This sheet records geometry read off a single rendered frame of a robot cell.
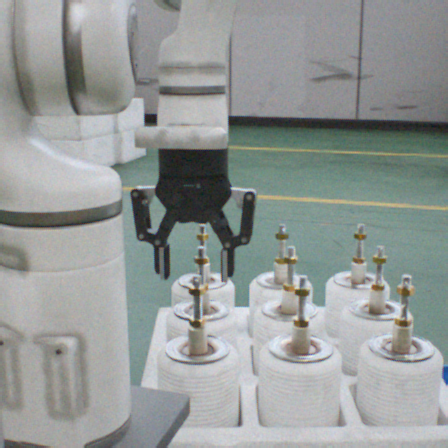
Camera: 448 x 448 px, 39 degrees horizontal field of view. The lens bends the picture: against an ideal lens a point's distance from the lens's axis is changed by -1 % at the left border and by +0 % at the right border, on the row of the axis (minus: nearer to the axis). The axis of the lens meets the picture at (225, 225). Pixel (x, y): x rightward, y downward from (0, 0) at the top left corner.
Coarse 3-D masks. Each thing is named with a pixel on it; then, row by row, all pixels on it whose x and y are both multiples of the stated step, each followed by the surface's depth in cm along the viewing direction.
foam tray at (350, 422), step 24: (168, 312) 103; (240, 312) 103; (240, 336) 94; (240, 360) 87; (144, 384) 80; (240, 384) 80; (240, 408) 80; (192, 432) 69; (216, 432) 69; (240, 432) 69; (264, 432) 69; (288, 432) 69; (312, 432) 69; (336, 432) 69; (360, 432) 69; (384, 432) 69; (408, 432) 69; (432, 432) 69
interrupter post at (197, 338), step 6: (192, 330) 72; (198, 330) 72; (204, 330) 72; (192, 336) 72; (198, 336) 72; (204, 336) 72; (192, 342) 72; (198, 342) 72; (204, 342) 72; (192, 348) 72; (198, 348) 72; (204, 348) 73
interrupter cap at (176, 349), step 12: (180, 336) 76; (216, 336) 76; (168, 348) 73; (180, 348) 73; (216, 348) 73; (228, 348) 73; (180, 360) 70; (192, 360) 70; (204, 360) 70; (216, 360) 70
